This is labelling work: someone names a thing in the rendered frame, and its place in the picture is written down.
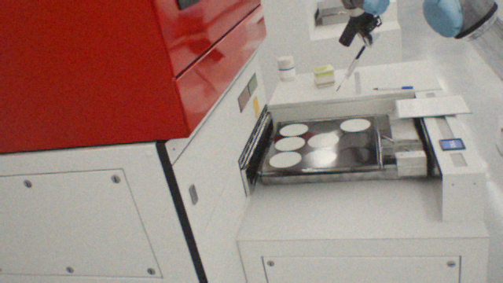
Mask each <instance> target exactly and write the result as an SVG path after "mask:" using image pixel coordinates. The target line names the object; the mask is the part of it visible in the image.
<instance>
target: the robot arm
mask: <svg viewBox="0 0 503 283"><path fill-rule="evenodd" d="M340 1H341V2H342V3H343V5H344V8H345V10H346V12H347V14H348V15H349V17H350V19H349V21H348V23H347V25H346V27H345V29H344V31H343V34H342V35H341V37H340V39H338V42H340V43H341V44H343V46H345V47H350V45H351V42H352V40H353V39H354V37H355V35H356V34H358V36H359V38H360V39H361V40H362V41H363V42H364V44H366V46H367V47H368V48H370V49H371V48H372V47H373V43H375V41H376V40H377V39H378V38H379V36H380V33H379V32H378V33H376V34H373V30H374V29H375V28H379V27H380V26H381V25H382V20H381V19H380V24H379V25H378V23H379V21H378V19H379V18H380V15H381V14H383V13H385V12H386V10H387V7H388V6H389V5H390V0H340ZM497 11H498V5H497V3H496V2H495V1H494V0H424V2H423V14H424V19H425V20H426V22H427V23H428V25H429V26H430V28H431V29H432V30H433V31H434V32H437V33H439V34H440V36H442V37H443V38H447V39H450V38H454V39H455V40H465V41H466V42H467V43H468V44H469V45H470V47H471V48H473V49H474V51H475V52H476V53H477V54H478V55H479V56H480V57H481V58H482V59H483V60H484V61H485V63H486V64H487V65H488V66H489V67H490V68H491V69H492V71H493V73H494V74H495V75H496V76H497V77H499V78H500V79H501V81H502V82H503V21H502V20H500V19H499V18H498V16H497ZM374 16H375V17H374Z"/></svg>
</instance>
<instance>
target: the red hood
mask: <svg viewBox="0 0 503 283"><path fill-rule="evenodd" d="M261 2H262V0H0V153H12V152H23V151H32V150H43V149H61V148H72V147H82V146H92V145H101V144H112V143H122V142H141V141H152V140H162V139H168V140H169V139H179V138H189V136H190V135H191V134H192V133H193V132H194V131H195V128H196V127H198V125H199V124H200V122H201V121H202V120H203V119H204V117H205V116H206V115H207V113H208V111H209V110H210V109H211V107H213V106H214V105H215V103H216V102H217V100H218V99H219V97H220V96H221V95H222V93H223V92H224V91H225V89H226V88H228V86H229V85H230V84H231V82H232V81H233V79H234V78H235V77H236V75H237V74H238V72H239V71H240V70H241V69H242V68H243V67H244V65H245V64H246V63H247V61H248V60H249V59H250V57H251V56H252V54H253V53H254V52H255V51H256V50H257V47H259V46H260V45H261V43H262V42H263V40H264V39H265V38H266V36H267V33H266V23H265V19H264V14H263V5H262V4H261Z"/></svg>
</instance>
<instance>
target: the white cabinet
mask: <svg viewBox="0 0 503 283"><path fill-rule="evenodd" d="M237 247H238V250H239V253H240V259H242V263H243V267H244V272H245V275H246V278H247V283H486V273H487V261H488V249H489V238H443V239H401V240H311V241H237Z"/></svg>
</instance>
